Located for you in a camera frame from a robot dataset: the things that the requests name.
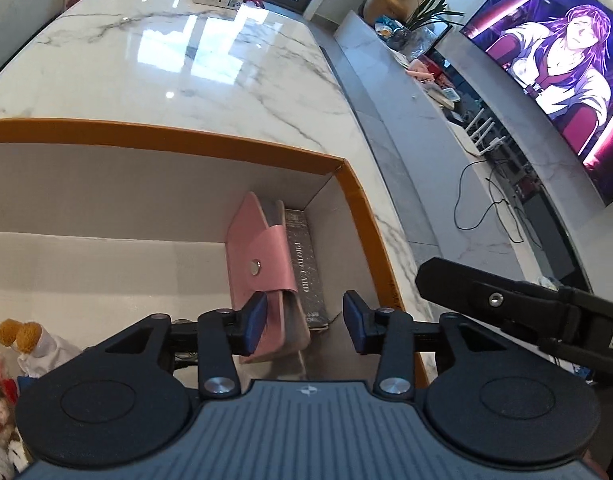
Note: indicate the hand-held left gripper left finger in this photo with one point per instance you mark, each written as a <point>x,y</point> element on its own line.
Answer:
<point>254,322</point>

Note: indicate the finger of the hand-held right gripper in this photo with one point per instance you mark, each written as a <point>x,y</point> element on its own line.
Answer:
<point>466,290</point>

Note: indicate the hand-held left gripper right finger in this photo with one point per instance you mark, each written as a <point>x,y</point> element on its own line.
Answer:
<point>354,322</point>

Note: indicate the pink leather case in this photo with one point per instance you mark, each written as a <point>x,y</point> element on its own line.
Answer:
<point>256,250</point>

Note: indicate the dark photo card box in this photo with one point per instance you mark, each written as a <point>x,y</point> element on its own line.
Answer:
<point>306,260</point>

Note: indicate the orange cardboard box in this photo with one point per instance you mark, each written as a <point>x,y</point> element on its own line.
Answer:
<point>136,195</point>

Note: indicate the black set-top box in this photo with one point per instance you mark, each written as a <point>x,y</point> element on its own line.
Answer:
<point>511,170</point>

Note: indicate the white router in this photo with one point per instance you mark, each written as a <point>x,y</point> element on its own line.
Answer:
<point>481,135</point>

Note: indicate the white marble television console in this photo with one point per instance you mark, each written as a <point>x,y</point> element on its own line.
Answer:
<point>411,125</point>

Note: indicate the small white display device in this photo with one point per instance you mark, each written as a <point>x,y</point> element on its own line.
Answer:
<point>448,98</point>

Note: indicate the pink figure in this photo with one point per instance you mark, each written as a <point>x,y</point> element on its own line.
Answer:
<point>421,70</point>

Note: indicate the brown plush doll blue hat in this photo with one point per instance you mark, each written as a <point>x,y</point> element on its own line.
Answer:
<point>21,335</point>

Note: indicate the television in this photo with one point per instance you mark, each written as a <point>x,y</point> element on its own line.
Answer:
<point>561,60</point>

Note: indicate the green potted plant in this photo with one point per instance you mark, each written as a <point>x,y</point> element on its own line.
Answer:
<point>431,10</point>

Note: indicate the grey sofa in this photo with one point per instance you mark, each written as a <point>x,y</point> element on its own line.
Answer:
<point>11,10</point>

